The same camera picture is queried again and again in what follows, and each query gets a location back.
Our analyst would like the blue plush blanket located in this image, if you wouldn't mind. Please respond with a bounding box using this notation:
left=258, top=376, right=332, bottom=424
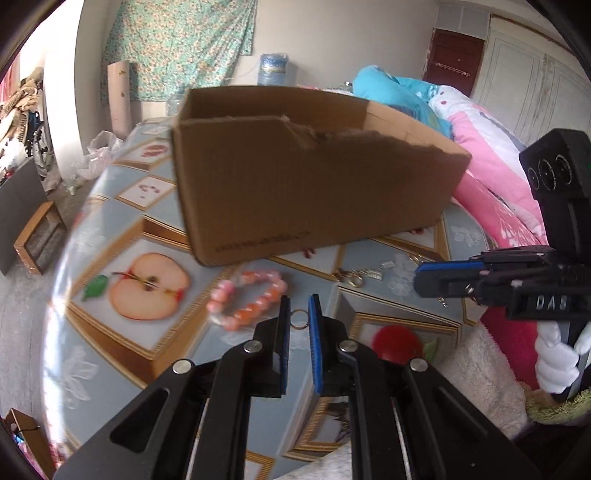
left=353, top=65, right=453, bottom=138

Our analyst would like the wooden framed stool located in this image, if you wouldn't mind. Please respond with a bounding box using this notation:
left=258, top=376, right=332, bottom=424
left=13, top=201, right=67, bottom=275

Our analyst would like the dark red door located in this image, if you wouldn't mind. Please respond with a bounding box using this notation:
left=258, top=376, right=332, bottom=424
left=423, top=29, right=485, bottom=97

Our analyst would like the fruit pattern bed sheet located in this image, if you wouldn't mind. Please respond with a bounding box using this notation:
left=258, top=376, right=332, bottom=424
left=43, top=117, right=492, bottom=479

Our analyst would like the green floral wall cloth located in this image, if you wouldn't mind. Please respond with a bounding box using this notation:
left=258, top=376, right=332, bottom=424
left=102, top=0, right=257, bottom=102

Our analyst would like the white gloved hand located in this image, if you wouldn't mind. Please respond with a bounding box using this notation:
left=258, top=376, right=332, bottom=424
left=535, top=321, right=590, bottom=399

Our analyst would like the white plastic bag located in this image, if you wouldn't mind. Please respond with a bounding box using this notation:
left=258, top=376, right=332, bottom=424
left=73, top=130, right=123, bottom=181

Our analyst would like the blue water jug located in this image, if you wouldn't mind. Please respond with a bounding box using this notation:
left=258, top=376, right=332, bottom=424
left=257, top=53, right=290, bottom=86

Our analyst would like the black camera box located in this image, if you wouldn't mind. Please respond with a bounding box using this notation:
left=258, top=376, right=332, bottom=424
left=519, top=128, right=590, bottom=261

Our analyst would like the pink orange bead bracelet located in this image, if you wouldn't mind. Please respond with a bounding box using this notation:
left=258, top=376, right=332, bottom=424
left=205, top=269, right=289, bottom=331

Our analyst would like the pile of clothes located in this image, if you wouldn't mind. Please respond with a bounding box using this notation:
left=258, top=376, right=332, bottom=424
left=1, top=66, right=48, bottom=179

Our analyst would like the brown cardboard box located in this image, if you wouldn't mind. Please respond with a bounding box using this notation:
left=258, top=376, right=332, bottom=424
left=171, top=86, right=471, bottom=266

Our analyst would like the dark grey cabinet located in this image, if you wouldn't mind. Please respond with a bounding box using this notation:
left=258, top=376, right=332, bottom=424
left=0, top=159, right=47, bottom=275

